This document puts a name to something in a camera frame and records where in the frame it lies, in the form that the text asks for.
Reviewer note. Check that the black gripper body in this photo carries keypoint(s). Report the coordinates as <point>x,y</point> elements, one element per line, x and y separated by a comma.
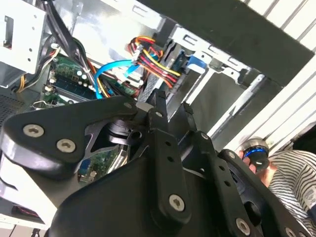
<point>118,205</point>

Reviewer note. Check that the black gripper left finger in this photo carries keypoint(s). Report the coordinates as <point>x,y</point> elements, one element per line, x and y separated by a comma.
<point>49,118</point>

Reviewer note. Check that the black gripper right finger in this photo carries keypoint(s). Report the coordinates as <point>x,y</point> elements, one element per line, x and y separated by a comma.
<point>222,175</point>

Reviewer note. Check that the person's hand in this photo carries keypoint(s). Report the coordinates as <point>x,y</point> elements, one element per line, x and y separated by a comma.
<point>266,175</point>

